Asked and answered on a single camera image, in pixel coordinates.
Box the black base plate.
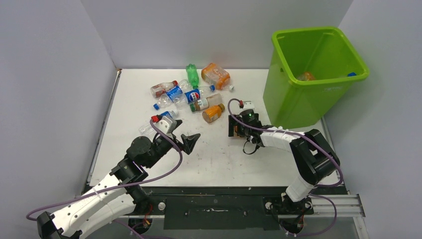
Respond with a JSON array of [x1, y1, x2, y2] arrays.
[[121, 186, 314, 234]]

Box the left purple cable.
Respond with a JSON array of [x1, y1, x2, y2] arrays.
[[25, 120, 184, 222]]

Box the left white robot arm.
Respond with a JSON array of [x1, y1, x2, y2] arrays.
[[36, 117, 201, 239]]

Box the brown tea bottle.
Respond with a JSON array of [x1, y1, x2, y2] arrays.
[[189, 93, 222, 113]]

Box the pepsi bottle blue cap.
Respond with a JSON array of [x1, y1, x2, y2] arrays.
[[184, 85, 215, 104]]

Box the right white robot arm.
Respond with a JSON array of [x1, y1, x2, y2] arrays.
[[228, 109, 340, 213]]

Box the large orange tea bottle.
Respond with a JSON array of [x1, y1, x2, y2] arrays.
[[201, 63, 234, 91]]

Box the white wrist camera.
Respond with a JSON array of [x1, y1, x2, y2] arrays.
[[239, 101, 255, 112], [151, 115, 174, 134]]

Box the green plastic bin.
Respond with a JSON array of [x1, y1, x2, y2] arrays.
[[263, 26, 370, 129]]

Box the blue label crushed bottle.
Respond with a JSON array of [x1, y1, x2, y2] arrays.
[[153, 80, 193, 110]]

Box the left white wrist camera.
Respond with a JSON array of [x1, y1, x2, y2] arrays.
[[151, 115, 174, 134]]

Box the green soda bottle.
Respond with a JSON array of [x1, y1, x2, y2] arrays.
[[186, 64, 199, 89]]

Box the crushed red label bottle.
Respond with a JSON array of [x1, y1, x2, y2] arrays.
[[150, 81, 178, 98]]

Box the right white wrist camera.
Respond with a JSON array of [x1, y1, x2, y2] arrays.
[[239, 101, 255, 112]]

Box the small orange juice bottle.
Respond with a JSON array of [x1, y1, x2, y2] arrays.
[[202, 104, 225, 123]]

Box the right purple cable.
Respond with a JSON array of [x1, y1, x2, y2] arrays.
[[227, 98, 344, 189]]

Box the purple cable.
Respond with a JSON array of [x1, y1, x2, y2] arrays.
[[227, 98, 344, 189], [25, 120, 184, 222]]

